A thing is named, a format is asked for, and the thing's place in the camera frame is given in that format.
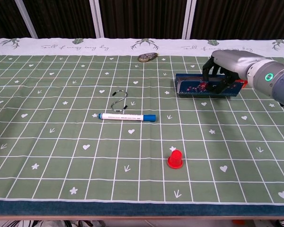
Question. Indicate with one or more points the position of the red bottle cap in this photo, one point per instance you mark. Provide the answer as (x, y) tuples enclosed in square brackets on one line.
[(175, 160)]

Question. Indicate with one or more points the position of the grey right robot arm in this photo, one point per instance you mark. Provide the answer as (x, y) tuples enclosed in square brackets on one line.
[(277, 82)]

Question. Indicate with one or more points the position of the white blue marker pen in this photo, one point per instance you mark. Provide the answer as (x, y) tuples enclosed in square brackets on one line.
[(123, 117)]

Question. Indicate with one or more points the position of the grey pouch blue edge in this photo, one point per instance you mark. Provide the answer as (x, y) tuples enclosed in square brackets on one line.
[(191, 89)]

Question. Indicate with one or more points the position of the white partition post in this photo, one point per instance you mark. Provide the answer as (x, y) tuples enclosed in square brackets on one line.
[(26, 19), (95, 19), (189, 19)]

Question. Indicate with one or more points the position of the metal S hook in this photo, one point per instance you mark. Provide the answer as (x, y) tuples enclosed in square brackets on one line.
[(126, 94)]

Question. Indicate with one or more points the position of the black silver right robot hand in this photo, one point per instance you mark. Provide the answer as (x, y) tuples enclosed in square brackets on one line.
[(232, 62)]

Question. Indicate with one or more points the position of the green grid tablecloth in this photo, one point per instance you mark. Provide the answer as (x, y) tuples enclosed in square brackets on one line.
[(61, 142)]

